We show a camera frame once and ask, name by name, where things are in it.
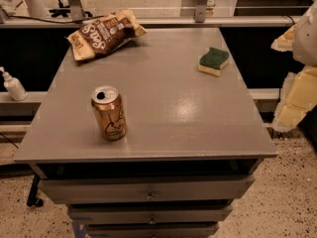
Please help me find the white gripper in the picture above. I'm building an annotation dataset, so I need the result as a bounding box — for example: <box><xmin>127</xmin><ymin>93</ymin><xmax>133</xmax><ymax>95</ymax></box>
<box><xmin>270</xmin><ymin>1</ymin><xmax>317</xmax><ymax>133</ymax></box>

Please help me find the orange soda can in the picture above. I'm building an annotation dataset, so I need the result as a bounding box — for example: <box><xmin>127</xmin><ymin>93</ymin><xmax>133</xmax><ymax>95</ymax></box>
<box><xmin>91</xmin><ymin>85</ymin><xmax>127</xmax><ymax>140</ymax></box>

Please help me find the brown chip bag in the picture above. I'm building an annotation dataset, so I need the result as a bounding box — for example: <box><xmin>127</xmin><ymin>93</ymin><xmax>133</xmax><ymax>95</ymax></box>
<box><xmin>67</xmin><ymin>10</ymin><xmax>147</xmax><ymax>60</ymax></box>

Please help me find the green yellow sponge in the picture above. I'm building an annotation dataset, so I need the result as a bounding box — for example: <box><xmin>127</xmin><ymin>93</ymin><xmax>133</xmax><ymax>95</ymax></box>
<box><xmin>198</xmin><ymin>48</ymin><xmax>229</xmax><ymax>76</ymax></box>

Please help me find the grey drawer cabinet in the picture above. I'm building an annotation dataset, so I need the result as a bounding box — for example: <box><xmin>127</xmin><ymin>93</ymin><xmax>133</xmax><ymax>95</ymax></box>
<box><xmin>13</xmin><ymin>27</ymin><xmax>278</xmax><ymax>238</ymax></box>

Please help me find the top grey drawer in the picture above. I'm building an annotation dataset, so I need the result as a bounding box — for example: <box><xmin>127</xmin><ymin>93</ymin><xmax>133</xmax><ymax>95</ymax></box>
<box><xmin>39</xmin><ymin>175</ymin><xmax>255</xmax><ymax>204</ymax></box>

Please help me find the grey drawer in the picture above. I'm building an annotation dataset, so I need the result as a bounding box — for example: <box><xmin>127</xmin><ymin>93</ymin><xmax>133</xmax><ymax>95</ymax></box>
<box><xmin>68</xmin><ymin>203</ymin><xmax>232</xmax><ymax>224</ymax></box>
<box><xmin>87</xmin><ymin>222</ymin><xmax>219</xmax><ymax>238</ymax></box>
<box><xmin>39</xmin><ymin>175</ymin><xmax>255</xmax><ymax>204</ymax></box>

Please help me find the bottom grey drawer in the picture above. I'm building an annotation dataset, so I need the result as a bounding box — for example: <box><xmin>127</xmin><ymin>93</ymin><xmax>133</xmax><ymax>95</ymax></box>
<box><xmin>87</xmin><ymin>222</ymin><xmax>219</xmax><ymax>238</ymax></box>

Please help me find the middle grey drawer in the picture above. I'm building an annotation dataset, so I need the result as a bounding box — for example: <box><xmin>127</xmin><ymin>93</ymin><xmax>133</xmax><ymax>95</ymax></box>
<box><xmin>68</xmin><ymin>203</ymin><xmax>232</xmax><ymax>224</ymax></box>

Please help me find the white pump bottle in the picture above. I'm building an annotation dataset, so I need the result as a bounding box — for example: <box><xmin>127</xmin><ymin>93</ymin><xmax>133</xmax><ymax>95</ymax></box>
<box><xmin>0</xmin><ymin>66</ymin><xmax>28</xmax><ymax>101</ymax></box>

